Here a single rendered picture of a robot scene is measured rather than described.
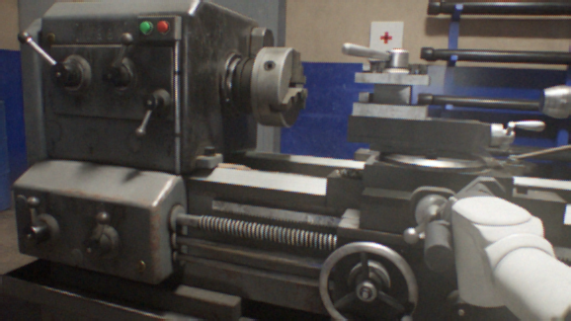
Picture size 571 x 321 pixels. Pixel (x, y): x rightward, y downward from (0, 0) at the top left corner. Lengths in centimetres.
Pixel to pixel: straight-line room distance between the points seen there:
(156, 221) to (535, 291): 94
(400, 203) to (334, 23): 362
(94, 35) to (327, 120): 330
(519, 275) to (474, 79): 391
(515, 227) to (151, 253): 93
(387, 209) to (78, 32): 103
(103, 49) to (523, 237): 117
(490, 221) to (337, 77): 395
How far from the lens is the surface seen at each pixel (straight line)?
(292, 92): 130
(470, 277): 55
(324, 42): 443
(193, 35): 121
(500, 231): 48
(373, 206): 93
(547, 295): 40
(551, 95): 130
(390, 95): 104
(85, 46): 140
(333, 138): 441
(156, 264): 121
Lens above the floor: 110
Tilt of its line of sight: 10 degrees down
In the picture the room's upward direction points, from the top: 2 degrees clockwise
